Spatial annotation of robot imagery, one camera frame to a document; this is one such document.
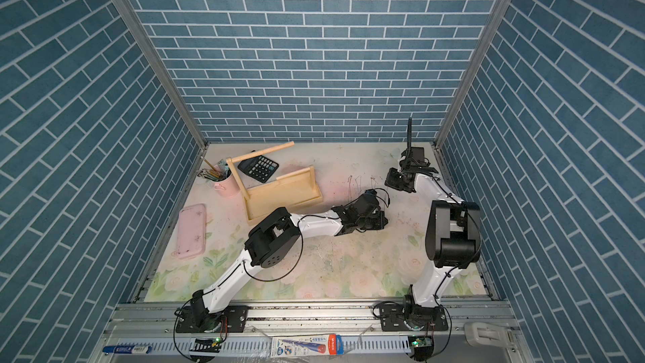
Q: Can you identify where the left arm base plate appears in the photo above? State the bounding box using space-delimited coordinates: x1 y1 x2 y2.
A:
174 305 249 335

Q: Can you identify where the wooden jewelry display stand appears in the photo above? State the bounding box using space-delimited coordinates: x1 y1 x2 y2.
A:
226 141 322 225

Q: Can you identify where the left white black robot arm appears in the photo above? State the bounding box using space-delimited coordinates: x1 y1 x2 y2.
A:
187 190 388 332

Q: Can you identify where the blue marker pen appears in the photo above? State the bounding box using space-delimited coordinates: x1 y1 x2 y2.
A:
102 346 152 355

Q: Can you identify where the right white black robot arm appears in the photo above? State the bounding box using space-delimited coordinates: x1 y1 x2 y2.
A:
386 146 481 329

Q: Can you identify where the toothpaste box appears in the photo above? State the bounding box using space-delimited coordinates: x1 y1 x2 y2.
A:
270 334 345 358

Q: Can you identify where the aluminium front rail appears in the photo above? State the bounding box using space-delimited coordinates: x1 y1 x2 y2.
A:
89 297 532 362

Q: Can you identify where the pink pen holder cup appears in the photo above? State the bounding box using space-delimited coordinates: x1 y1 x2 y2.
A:
198 159 240 198

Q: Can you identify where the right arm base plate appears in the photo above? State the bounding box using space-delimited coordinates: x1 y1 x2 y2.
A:
371 301 449 332

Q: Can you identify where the white plastic bracket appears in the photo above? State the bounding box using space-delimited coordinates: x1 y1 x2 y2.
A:
464 322 514 349

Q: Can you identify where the black calculator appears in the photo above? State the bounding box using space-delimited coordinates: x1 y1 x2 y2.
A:
238 156 279 183

